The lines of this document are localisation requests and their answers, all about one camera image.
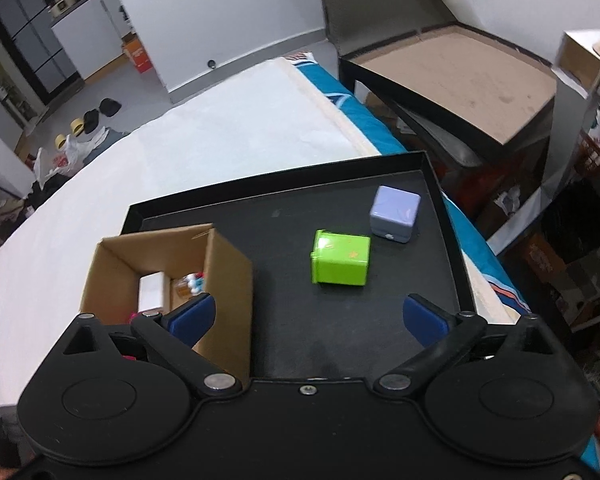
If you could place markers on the black lid with brown inside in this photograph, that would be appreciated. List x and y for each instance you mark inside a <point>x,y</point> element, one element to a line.
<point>455,85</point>

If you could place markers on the white plug charger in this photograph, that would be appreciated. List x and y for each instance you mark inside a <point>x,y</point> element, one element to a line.
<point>154,290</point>

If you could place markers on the grey panel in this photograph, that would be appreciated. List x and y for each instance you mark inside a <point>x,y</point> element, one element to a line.
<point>380,0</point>

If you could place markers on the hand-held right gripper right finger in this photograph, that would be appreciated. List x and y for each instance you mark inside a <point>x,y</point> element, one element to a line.
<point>422,320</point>

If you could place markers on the lime green box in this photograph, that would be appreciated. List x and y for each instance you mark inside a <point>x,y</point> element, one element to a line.
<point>340,260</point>

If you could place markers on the lilac purple box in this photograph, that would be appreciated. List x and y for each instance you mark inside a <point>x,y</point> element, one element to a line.
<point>395,210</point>

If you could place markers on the orange box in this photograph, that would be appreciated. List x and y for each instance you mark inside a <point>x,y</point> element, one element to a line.
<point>137,55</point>

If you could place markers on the black cabinet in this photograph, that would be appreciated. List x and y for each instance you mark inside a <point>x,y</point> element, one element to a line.
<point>25,35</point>

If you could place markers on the white plastic bag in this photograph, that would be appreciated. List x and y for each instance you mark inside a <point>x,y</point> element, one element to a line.
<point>75,152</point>

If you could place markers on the black shallow tray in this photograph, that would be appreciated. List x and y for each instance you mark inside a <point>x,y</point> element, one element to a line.
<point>290,220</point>

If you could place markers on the brown cardboard box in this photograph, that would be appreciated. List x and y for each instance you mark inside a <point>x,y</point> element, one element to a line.
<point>225,290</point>

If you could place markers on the white counter cabinet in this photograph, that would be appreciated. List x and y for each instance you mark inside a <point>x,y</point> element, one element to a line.
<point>95,30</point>

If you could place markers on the small colourful toy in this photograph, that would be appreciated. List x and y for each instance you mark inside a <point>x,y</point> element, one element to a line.
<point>192,284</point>

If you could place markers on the brown cardboard carton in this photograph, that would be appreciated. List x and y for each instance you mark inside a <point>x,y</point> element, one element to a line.
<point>582,57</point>

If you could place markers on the yellow tape roll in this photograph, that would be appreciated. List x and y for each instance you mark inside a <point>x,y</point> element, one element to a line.
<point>60,142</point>
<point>76,127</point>

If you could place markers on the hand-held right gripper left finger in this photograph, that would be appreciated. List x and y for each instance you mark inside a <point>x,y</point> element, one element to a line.
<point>192,317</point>

